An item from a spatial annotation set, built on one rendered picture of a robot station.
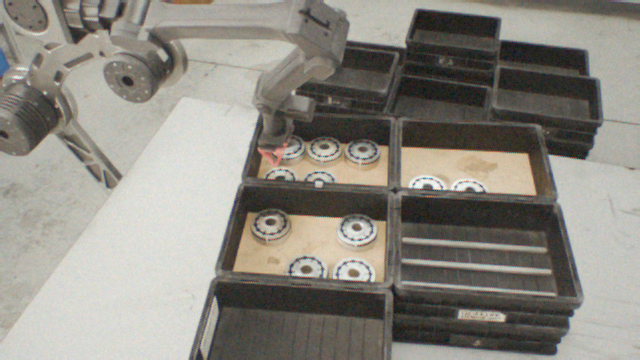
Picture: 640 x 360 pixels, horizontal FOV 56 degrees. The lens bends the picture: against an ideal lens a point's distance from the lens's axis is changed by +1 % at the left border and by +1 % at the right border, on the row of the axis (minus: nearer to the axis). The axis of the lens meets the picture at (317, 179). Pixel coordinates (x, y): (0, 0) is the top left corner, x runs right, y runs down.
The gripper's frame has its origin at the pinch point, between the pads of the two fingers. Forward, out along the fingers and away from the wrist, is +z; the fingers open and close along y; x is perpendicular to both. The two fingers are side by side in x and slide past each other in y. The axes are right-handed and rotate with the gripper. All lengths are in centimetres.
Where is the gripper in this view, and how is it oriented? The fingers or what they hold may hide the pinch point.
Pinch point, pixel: (277, 156)
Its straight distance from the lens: 159.5
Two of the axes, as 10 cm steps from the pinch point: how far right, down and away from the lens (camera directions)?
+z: 0.1, 7.1, 7.0
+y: 2.2, -6.9, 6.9
